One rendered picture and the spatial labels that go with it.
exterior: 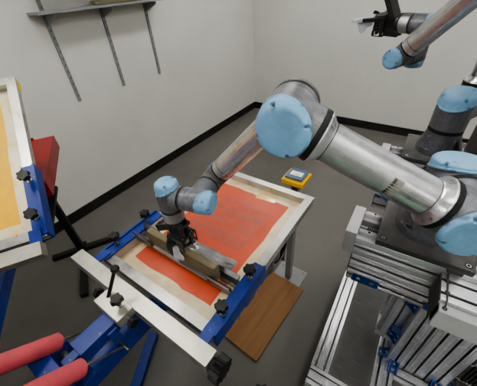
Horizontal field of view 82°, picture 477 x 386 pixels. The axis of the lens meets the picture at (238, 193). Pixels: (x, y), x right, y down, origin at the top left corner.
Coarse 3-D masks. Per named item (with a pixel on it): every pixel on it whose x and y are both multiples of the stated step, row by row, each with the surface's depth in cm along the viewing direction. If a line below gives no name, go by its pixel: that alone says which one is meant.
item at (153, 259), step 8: (224, 184) 151; (224, 192) 145; (232, 192) 144; (240, 192) 144; (248, 192) 144; (240, 200) 139; (192, 216) 132; (200, 240) 119; (144, 248) 117; (152, 248) 117; (136, 256) 114; (144, 256) 114; (152, 256) 114; (160, 256) 114; (152, 264) 110; (160, 264) 110; (168, 264) 110; (176, 264) 110; (160, 272) 107; (168, 272) 107
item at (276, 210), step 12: (252, 204) 136; (264, 204) 135; (276, 204) 134; (276, 216) 128; (264, 228) 122; (216, 240) 118; (252, 240) 117; (228, 252) 113; (240, 252) 112; (252, 252) 112; (240, 264) 108; (180, 276) 105; (192, 276) 105; (192, 288) 101; (204, 288) 100; (216, 288) 100; (204, 300) 96
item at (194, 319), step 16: (240, 176) 150; (272, 192) 141; (288, 192) 136; (304, 208) 126; (288, 224) 118; (272, 256) 106; (128, 272) 104; (144, 288) 98; (160, 288) 97; (176, 304) 92; (192, 320) 87; (208, 320) 87
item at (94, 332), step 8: (96, 320) 84; (104, 320) 84; (112, 320) 84; (88, 328) 82; (96, 328) 82; (104, 328) 82; (112, 328) 83; (120, 328) 86; (80, 336) 80; (88, 336) 80; (96, 336) 80; (104, 336) 82; (72, 344) 79; (80, 344) 79; (88, 344) 79; (96, 344) 80; (104, 344) 83; (80, 352) 77; (88, 352) 78; (96, 352) 81; (88, 360) 79
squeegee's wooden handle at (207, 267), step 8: (152, 232) 110; (160, 232) 110; (152, 240) 112; (160, 240) 107; (184, 256) 102; (192, 256) 99; (200, 256) 99; (192, 264) 102; (200, 264) 98; (208, 264) 96; (216, 264) 96; (208, 272) 97; (216, 272) 96
